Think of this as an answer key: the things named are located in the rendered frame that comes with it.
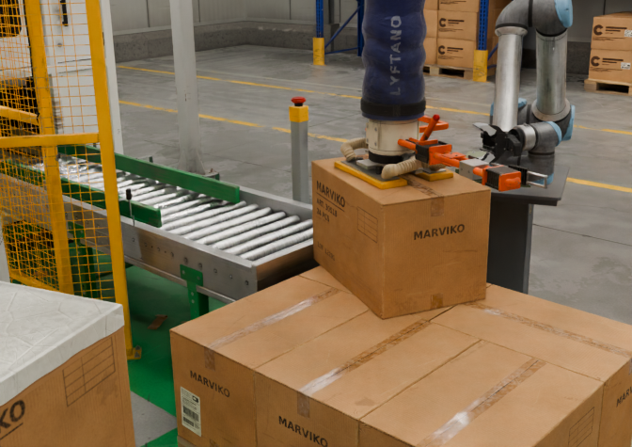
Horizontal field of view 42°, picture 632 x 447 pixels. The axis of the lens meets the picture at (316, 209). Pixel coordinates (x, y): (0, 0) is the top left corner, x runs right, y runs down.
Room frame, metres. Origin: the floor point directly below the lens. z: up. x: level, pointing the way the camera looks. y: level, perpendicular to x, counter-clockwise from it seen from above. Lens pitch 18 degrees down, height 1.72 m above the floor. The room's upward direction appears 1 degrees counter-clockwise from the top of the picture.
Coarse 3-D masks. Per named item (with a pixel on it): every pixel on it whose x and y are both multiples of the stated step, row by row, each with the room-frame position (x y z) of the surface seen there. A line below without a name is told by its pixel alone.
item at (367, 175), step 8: (344, 160) 2.88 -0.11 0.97; (344, 168) 2.81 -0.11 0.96; (352, 168) 2.78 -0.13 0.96; (360, 168) 2.76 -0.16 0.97; (376, 168) 2.68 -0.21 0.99; (360, 176) 2.71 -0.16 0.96; (368, 176) 2.68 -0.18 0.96; (376, 176) 2.66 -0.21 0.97; (376, 184) 2.61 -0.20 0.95; (384, 184) 2.59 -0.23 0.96; (392, 184) 2.60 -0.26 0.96; (400, 184) 2.61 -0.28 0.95
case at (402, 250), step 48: (336, 192) 2.77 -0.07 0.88; (384, 192) 2.56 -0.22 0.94; (432, 192) 2.55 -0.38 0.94; (480, 192) 2.56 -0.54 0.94; (336, 240) 2.77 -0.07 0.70; (384, 240) 2.43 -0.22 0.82; (432, 240) 2.50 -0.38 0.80; (480, 240) 2.57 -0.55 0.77; (384, 288) 2.43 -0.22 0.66; (432, 288) 2.50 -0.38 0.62; (480, 288) 2.57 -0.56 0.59
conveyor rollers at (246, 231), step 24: (72, 168) 4.40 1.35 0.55; (96, 168) 4.40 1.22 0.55; (120, 192) 3.97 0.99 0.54; (144, 192) 3.97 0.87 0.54; (168, 192) 3.97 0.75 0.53; (192, 192) 3.96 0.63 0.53; (168, 216) 3.53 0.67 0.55; (192, 216) 3.52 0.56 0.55; (216, 216) 3.51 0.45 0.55; (240, 216) 3.51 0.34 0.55; (264, 216) 3.50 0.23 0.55; (216, 240) 3.25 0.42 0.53; (240, 240) 3.23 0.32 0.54; (264, 240) 3.22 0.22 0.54; (288, 240) 3.20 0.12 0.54
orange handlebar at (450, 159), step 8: (424, 120) 3.06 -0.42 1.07; (440, 120) 2.99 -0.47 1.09; (424, 128) 2.90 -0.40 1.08; (440, 128) 2.93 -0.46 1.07; (400, 144) 2.70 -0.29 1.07; (408, 144) 2.65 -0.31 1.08; (448, 152) 2.52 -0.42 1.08; (456, 152) 2.50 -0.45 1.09; (440, 160) 2.49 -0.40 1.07; (448, 160) 2.45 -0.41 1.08; (456, 160) 2.42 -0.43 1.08; (480, 168) 2.32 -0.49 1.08; (512, 184) 2.20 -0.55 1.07
